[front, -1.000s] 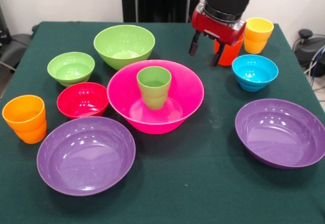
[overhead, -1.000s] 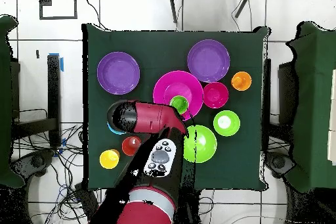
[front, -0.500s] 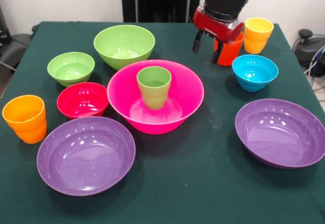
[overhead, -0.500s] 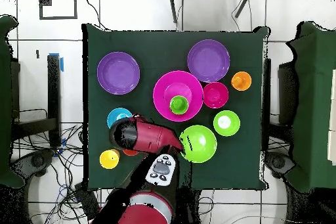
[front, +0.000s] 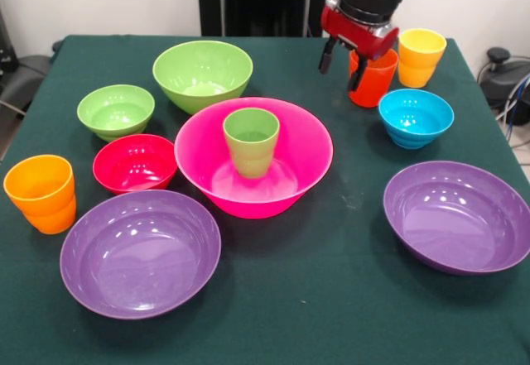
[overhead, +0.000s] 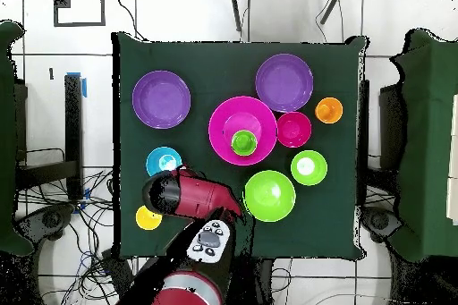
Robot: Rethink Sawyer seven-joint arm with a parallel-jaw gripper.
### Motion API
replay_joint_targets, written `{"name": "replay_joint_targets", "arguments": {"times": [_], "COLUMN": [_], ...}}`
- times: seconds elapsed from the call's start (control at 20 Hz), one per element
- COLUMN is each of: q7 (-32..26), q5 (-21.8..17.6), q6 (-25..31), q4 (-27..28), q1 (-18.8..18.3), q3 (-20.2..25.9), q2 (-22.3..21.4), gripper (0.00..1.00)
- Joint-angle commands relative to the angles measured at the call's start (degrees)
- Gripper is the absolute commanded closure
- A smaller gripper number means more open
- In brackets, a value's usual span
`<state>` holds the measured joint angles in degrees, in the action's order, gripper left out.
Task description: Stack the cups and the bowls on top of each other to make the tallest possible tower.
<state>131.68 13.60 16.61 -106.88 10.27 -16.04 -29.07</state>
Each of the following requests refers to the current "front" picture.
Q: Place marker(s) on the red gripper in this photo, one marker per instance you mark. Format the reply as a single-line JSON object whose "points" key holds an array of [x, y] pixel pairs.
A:
{"points": [[352, 34]]}

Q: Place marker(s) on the green cup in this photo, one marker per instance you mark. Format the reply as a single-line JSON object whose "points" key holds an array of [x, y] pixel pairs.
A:
{"points": [[250, 150]]}

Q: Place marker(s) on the large pink bowl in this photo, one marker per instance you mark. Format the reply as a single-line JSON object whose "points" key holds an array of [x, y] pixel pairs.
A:
{"points": [[198, 154]]}

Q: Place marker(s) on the red cup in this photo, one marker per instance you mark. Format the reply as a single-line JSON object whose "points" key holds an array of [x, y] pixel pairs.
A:
{"points": [[379, 83]]}

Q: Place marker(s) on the yellow cup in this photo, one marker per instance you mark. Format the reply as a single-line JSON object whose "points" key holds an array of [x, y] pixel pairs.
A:
{"points": [[418, 63]]}

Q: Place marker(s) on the blue bowl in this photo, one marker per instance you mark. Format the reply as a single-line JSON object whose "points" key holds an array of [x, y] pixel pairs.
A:
{"points": [[416, 118]]}

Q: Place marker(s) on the large green bowl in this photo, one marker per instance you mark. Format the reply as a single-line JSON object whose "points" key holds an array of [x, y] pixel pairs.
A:
{"points": [[203, 71]]}

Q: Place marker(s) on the black floor stand base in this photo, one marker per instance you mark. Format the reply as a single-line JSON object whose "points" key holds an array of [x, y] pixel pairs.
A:
{"points": [[503, 75], [20, 79]]}

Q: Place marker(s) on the purple bowl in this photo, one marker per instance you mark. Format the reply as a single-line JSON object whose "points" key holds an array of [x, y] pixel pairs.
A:
{"points": [[455, 220], [141, 257]]}

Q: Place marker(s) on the small red bowl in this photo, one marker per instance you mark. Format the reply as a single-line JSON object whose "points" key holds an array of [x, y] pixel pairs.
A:
{"points": [[136, 166]]}

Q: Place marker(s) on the small green bowl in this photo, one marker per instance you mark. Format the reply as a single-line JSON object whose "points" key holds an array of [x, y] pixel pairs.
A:
{"points": [[116, 110]]}

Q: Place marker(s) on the dark green tablecloth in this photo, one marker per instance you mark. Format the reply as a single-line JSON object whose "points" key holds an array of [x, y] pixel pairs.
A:
{"points": [[290, 299]]}

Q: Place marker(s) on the orange cup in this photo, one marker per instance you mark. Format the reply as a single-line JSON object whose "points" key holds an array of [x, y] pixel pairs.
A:
{"points": [[41, 195]]}

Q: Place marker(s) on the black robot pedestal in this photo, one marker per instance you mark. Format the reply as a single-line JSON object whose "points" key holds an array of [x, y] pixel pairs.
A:
{"points": [[265, 1]]}

